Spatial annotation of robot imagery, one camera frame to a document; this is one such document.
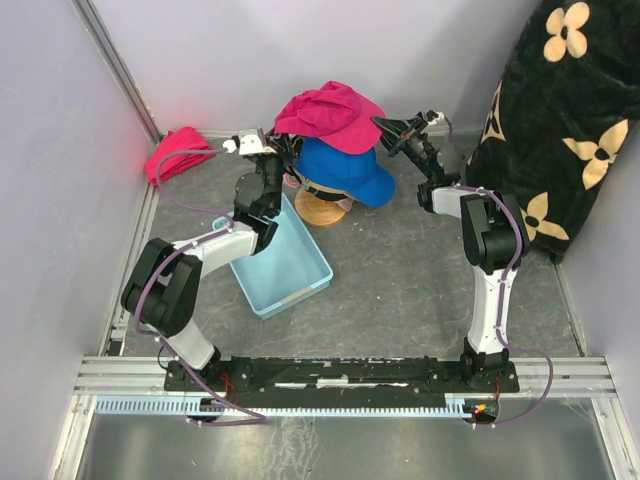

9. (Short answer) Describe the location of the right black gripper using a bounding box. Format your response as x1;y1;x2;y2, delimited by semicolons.
368;116;434;181

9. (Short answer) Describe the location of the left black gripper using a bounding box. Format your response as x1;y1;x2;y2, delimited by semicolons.
256;123;298;214

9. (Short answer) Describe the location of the pink cap with R logo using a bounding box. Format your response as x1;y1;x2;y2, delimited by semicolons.
283;168;354;212

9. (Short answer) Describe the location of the magenta cap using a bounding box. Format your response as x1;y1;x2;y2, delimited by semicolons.
274;81;385;155

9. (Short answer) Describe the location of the colourful cap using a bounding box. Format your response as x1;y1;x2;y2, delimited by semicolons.
295;138;395;208

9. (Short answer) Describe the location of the tan cap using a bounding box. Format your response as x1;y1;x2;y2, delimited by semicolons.
301;177;353;198

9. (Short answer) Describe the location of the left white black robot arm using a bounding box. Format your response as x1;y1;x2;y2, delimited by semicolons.
120;130;301;390

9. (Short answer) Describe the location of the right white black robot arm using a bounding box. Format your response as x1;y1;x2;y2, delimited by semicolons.
371;111;529;391

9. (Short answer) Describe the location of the wooden hat stand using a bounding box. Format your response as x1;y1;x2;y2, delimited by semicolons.
294;190;347;228

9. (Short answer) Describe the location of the red cloth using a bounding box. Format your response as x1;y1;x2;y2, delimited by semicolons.
144;126;213;186

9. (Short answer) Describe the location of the light blue plastic basket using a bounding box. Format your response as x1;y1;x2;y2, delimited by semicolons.
230;196;334;320

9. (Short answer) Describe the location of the black floral blanket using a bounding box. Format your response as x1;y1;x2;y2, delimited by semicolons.
465;1;639;263

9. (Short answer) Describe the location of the aluminium corner profile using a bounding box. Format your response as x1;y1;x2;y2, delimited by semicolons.
71;0;163;144

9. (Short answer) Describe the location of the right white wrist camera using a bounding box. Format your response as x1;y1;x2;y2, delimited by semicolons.
425;110;446;125

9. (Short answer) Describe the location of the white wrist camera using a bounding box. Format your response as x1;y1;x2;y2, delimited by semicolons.
222;128;274;156
425;110;446;125

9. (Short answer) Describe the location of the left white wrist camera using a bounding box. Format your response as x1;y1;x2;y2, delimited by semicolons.
222;128;274;156

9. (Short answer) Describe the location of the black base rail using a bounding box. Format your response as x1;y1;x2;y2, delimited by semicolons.
164;355;521;409

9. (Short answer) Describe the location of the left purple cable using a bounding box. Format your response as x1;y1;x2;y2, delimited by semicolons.
133;147;269;426

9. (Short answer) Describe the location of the light blue cable duct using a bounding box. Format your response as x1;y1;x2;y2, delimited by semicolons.
94;395;497;422

